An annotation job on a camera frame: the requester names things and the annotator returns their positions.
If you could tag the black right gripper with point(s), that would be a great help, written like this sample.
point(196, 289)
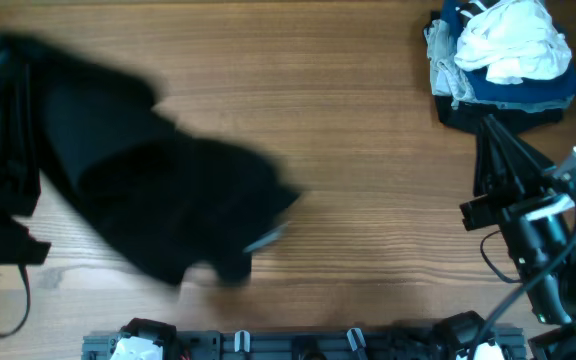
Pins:
point(504, 201)

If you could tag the black t-shirt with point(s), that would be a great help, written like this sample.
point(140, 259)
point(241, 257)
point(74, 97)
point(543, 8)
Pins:
point(163, 198)

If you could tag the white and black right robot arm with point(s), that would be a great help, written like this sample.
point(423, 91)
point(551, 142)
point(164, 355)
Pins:
point(541, 242)

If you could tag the blue folded garment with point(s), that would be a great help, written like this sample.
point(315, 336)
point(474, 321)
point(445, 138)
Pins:
point(527, 92)

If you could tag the white crumpled garment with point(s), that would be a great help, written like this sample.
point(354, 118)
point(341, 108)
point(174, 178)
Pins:
point(511, 40)

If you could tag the grey crumpled garment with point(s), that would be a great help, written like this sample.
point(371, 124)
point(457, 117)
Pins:
point(446, 78)

